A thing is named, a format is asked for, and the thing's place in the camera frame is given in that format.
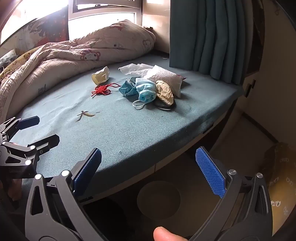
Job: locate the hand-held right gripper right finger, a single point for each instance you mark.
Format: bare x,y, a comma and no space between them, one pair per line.
210,172

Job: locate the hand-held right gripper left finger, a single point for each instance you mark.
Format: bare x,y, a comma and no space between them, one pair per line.
89,171

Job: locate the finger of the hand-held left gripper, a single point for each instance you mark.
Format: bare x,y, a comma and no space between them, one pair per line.
46,141
29,121

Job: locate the dried brown peel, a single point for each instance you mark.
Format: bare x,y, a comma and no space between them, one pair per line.
83,114

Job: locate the red knot ornament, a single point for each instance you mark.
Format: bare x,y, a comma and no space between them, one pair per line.
101,90

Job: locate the black item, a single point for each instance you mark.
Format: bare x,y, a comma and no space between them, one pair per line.
165,107

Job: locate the yellowish paper cup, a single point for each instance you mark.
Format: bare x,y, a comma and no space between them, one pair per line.
100,76

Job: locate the dark blue face mask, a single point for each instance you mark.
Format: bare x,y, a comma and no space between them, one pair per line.
127,88

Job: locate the brown paper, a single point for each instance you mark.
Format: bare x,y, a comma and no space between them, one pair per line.
164,91

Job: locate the light blue face mask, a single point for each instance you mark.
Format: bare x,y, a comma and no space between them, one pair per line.
145,91

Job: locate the dark red wrapper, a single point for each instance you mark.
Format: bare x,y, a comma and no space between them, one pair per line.
181,77

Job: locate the white patterned packet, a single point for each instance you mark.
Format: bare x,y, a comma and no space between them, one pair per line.
166,78

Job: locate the white foam sheet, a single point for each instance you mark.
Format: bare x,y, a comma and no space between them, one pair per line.
131,68

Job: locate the person's right hand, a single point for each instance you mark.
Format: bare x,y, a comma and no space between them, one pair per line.
165,234

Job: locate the teal bed mattress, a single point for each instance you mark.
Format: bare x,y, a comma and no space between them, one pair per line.
115,129

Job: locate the yellow printed blanket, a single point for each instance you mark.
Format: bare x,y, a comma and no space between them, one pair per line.
20,58

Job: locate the pink printed quilt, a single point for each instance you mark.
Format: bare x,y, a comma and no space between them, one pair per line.
69,58

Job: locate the red printed cloth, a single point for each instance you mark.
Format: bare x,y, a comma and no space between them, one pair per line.
46,30

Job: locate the brown wooden cabinet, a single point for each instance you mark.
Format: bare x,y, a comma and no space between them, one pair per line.
253,46

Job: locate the teal curtain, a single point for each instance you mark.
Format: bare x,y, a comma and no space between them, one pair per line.
208,34

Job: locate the brown window frame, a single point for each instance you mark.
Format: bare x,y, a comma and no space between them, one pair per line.
70,14

